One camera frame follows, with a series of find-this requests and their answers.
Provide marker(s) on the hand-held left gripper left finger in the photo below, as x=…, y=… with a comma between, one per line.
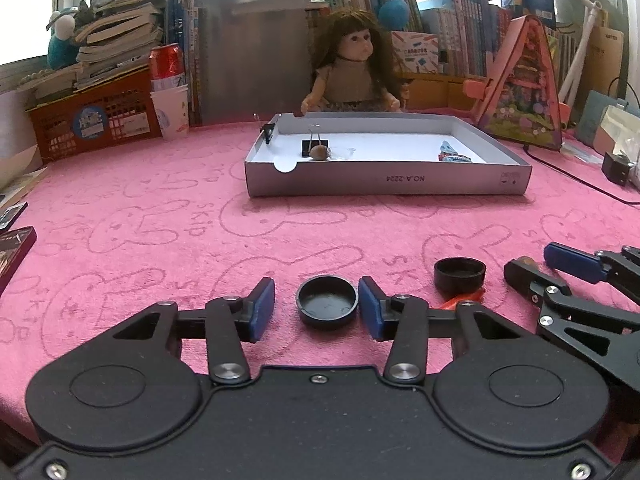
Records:
x=265, y=310

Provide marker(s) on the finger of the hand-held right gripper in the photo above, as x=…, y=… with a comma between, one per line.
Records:
x=525, y=280
x=575, y=262

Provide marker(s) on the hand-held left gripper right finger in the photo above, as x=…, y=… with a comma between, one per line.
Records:
x=367, y=312

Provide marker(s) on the brown wooden acorn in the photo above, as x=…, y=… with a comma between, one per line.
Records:
x=527, y=261

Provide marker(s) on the black round cap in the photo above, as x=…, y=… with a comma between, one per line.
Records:
x=460, y=277
x=327, y=305

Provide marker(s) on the clear plastic half sphere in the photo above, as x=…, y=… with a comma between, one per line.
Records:
x=350, y=152

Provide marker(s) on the small brown stone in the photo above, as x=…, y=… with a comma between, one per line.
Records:
x=319, y=153

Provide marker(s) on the black binder clip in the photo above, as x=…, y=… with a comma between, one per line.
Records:
x=309, y=147
x=268, y=135

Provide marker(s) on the grey cardboard tray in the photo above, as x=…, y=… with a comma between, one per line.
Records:
x=390, y=145

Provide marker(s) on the black power adapter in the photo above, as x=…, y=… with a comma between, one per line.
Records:
x=616, y=170

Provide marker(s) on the clear plastic packet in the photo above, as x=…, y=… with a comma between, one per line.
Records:
x=582, y=152

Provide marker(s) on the blue hair clip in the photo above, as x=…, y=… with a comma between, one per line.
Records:
x=457, y=156

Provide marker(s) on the silver plastic bag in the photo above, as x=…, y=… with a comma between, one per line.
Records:
x=622, y=125

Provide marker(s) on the teal notebook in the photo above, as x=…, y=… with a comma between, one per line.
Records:
x=595, y=115

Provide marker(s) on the pink rabbit-print tablecloth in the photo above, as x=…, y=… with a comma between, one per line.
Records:
x=150, y=210

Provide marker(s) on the pink triangular toy playset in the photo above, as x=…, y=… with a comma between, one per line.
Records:
x=525, y=100

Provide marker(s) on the wooden drawer organizer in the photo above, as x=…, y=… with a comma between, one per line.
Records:
x=440, y=92

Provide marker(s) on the white paper cup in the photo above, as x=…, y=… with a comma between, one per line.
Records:
x=170, y=115

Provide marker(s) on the brown-haired baby doll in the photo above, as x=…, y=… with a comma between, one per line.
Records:
x=352, y=75

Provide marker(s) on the orange plastic crate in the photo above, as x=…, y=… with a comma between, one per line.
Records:
x=115, y=120

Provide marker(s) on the grey plastic storage box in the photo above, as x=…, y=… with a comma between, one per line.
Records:
x=250, y=60

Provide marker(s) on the row of upright books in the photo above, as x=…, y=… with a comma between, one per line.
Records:
x=465, y=35

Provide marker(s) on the colourful printed cardboard box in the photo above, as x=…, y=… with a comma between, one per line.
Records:
x=415, y=52

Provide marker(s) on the dark red flat case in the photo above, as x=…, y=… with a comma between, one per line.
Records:
x=15, y=255

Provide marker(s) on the blue upright folders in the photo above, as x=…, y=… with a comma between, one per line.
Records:
x=180, y=60

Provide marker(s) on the red soda can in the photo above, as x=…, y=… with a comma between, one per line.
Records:
x=167, y=62

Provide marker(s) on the small dark booklet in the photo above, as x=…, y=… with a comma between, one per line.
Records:
x=11, y=216

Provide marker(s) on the thin paper booklets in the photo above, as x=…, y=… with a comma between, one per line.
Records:
x=22, y=187

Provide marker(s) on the stack of flat books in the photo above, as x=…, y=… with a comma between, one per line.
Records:
x=120, y=35

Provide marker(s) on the blue and white plush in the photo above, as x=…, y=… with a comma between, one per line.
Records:
x=62, y=45

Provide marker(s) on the white pipe frame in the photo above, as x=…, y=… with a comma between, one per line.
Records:
x=582, y=50

